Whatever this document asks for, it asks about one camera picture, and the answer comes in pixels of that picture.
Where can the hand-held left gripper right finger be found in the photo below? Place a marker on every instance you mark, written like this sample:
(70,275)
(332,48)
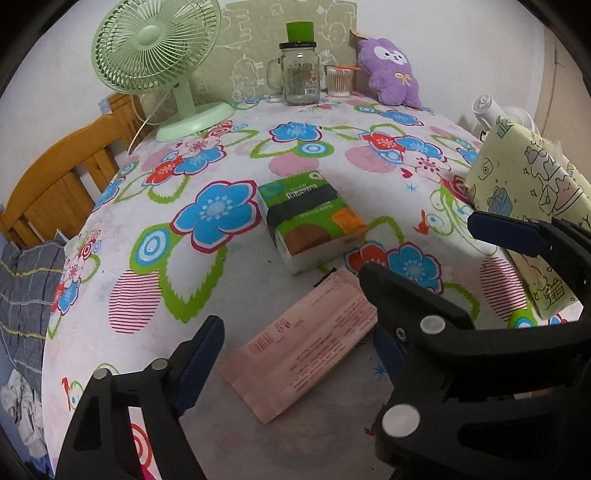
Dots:
(387,355)

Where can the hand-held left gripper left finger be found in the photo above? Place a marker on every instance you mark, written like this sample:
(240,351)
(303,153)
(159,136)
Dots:
(198,364)

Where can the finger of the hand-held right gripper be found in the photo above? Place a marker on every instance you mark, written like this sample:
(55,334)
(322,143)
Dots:
(415,304)
(503,230)

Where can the yellow cartoon fabric box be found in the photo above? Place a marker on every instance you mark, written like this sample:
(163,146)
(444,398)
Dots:
(531,175)

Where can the pink paper packet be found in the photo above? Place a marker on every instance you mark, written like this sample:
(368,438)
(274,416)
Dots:
(304,346)

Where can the green tissue pack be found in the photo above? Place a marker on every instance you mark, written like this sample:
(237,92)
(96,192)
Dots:
(318,240)

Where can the black cloth band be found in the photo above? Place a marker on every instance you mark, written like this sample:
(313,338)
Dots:
(300,203)

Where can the floral tablecloth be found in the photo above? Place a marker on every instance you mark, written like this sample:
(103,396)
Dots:
(249,295)

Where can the white fan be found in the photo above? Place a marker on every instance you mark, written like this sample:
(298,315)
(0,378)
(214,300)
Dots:
(489,108)

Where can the beige door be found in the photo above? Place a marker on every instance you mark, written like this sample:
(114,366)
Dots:
(568,83)

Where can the white grey clothes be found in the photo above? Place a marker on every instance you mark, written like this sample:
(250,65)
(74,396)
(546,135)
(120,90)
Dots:
(21,406)

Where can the grey plaid blanket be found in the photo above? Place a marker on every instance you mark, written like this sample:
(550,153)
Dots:
(27,286)

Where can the purple plush bunny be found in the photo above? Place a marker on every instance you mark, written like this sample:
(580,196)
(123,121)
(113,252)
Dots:
(392,78)

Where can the cotton swab container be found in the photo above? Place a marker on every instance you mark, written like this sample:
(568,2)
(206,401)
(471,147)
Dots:
(339,83)

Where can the orange plush tag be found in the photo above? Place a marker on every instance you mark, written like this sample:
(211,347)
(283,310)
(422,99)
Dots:
(356,37)

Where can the glass jar mug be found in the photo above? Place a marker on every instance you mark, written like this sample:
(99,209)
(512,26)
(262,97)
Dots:
(300,78)

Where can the green plastic cup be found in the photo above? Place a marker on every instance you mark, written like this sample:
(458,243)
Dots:
(300,32)

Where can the green patterned board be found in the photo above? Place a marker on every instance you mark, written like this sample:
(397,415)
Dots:
(249,27)

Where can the green desk fan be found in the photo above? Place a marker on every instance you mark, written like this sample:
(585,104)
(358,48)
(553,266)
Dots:
(157,41)

